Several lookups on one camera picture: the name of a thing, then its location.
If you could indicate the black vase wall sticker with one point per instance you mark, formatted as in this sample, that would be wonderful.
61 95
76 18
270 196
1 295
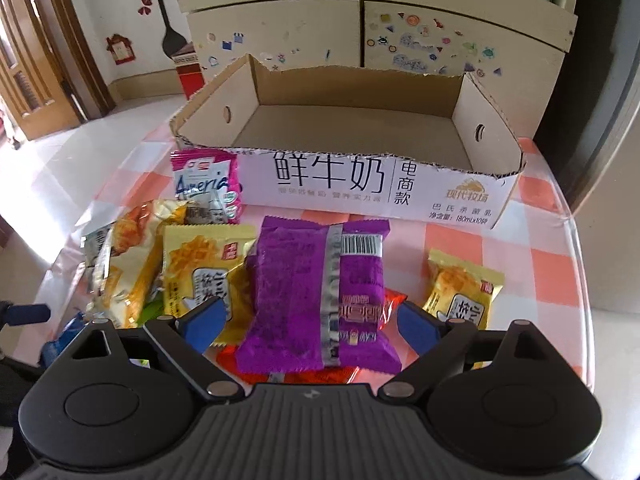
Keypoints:
172 40

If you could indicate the orange red snack packet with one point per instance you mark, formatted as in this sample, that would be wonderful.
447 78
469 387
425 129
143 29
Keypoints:
227 352

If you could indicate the orange white checkered tablecloth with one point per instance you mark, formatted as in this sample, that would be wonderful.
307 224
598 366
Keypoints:
540 270

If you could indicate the blue snack packet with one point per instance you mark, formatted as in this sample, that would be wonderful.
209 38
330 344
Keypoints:
60 347

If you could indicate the cream cabinet with stickers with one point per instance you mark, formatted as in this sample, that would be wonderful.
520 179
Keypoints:
280 30

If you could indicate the large yellow white snack packet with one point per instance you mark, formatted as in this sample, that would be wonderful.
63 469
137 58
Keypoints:
127 265

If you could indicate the cardboard box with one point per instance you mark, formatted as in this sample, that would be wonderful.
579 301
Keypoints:
350 185

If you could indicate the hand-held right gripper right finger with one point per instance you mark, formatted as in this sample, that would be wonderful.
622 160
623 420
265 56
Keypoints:
417 329

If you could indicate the silver foil snack packet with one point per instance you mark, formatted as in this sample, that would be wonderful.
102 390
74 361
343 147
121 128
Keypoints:
94 246

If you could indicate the wooden door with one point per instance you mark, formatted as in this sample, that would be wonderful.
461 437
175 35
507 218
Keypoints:
30 60

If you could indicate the green snack packet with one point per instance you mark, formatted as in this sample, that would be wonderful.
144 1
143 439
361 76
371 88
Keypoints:
152 310

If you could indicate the red house wall sticker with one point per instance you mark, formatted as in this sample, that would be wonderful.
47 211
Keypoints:
120 50

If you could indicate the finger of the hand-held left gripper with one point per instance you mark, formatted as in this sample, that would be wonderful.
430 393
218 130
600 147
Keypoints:
27 315

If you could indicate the purple snack packet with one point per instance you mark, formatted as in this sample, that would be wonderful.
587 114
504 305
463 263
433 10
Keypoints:
300 285

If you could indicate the pink snack packet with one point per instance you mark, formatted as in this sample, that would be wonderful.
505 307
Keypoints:
205 180

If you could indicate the red box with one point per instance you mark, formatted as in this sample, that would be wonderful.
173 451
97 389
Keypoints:
190 80

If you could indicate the tall appliance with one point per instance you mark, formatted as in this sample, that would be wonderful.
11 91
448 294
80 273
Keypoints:
600 85

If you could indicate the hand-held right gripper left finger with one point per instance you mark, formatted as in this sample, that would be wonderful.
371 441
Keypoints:
205 324

